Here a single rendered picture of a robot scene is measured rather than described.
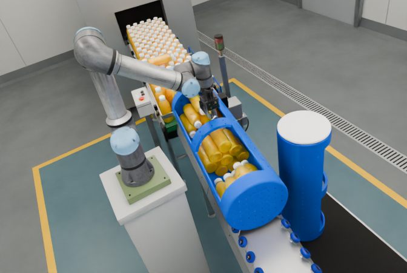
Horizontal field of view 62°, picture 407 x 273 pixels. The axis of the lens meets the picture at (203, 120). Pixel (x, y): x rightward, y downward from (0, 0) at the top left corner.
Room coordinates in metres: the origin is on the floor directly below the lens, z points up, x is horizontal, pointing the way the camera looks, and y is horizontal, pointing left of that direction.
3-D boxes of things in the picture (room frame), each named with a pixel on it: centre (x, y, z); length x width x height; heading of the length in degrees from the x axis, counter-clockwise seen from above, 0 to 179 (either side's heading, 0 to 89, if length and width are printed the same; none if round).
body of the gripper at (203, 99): (1.33, -0.05, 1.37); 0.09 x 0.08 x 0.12; 11
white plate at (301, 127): (1.35, -0.52, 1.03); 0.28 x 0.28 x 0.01
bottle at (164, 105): (1.86, 0.23, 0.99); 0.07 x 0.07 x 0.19
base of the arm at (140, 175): (1.11, 0.34, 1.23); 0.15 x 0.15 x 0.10
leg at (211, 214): (1.70, 0.10, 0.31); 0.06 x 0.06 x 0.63; 12
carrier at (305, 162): (1.35, -0.52, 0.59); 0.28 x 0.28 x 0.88
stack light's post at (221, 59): (2.22, -0.23, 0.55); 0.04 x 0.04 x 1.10; 12
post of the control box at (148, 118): (1.92, 0.37, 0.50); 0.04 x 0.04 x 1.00; 12
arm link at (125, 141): (1.12, 0.34, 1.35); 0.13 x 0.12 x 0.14; 11
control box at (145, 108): (1.92, 0.37, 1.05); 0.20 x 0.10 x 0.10; 12
